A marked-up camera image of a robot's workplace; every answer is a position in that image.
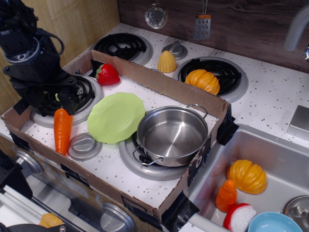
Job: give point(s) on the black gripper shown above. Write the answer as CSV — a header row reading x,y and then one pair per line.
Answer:
x,y
35,68

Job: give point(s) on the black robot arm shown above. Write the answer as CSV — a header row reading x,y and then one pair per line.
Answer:
x,y
18,20

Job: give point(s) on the light green plastic plate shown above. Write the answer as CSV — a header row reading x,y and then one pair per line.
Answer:
x,y
115,118

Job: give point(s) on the orange toy carrot piece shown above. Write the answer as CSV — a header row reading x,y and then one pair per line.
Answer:
x,y
227,196

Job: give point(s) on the front left black burner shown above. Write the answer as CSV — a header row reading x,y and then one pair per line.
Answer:
x,y
90,94

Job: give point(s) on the black burner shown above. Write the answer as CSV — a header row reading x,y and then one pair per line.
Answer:
x,y
90,94
130,47
232,79

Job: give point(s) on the red toy strawberry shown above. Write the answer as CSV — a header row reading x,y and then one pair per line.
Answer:
x,y
107,75

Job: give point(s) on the silver stove knob front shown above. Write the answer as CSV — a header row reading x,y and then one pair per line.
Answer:
x,y
83,147

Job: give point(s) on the silver stove knob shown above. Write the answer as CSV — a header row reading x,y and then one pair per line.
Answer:
x,y
83,147
179,51

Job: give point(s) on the silver oven knob left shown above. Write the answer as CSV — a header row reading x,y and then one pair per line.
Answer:
x,y
28,164

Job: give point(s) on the silver oven knob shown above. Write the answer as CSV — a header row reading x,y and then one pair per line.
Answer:
x,y
28,164
114,219

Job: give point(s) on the black device at left edge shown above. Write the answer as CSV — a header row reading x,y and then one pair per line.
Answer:
x,y
11,175

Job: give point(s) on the back left black burner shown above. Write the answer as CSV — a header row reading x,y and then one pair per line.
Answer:
x,y
130,47

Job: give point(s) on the front right grey burner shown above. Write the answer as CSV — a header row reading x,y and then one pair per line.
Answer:
x,y
153,172

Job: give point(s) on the yellow toy corn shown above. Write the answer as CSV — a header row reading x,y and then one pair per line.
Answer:
x,y
167,62

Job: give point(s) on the yellow sponge piece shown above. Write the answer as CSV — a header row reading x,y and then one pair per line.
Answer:
x,y
49,220

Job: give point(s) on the stainless steel pot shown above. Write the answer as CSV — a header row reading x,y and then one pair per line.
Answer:
x,y
170,136

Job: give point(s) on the silver slotted ladle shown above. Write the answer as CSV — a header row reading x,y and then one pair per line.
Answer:
x,y
156,15

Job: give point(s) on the silver stove knob back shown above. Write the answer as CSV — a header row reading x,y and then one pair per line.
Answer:
x,y
179,51

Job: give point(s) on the silver oven knob right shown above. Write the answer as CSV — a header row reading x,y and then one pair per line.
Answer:
x,y
114,219

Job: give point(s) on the orange toy pumpkin on stove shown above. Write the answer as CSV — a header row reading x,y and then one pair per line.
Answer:
x,y
204,80

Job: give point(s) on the silver toy spatula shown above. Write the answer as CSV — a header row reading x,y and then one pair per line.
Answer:
x,y
202,26

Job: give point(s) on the brown cardboard fence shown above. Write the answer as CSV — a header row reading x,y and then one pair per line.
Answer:
x,y
110,178

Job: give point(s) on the back right black burner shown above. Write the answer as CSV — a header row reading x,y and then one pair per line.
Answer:
x,y
232,79

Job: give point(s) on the orange toy pumpkin in sink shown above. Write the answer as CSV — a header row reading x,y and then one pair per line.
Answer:
x,y
249,178

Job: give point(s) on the red white toy mushroom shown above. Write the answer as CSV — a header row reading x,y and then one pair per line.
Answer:
x,y
239,217

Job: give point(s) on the steel sink basin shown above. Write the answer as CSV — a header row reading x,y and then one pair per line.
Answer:
x,y
286,165

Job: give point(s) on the grey metal block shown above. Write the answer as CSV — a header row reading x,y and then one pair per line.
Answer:
x,y
299,125

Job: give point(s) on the light blue bowl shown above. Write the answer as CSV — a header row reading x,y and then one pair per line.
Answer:
x,y
273,222

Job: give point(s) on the grey faucet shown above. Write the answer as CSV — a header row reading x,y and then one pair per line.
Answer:
x,y
296,29

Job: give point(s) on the silver sink drain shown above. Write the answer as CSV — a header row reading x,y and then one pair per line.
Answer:
x,y
297,209

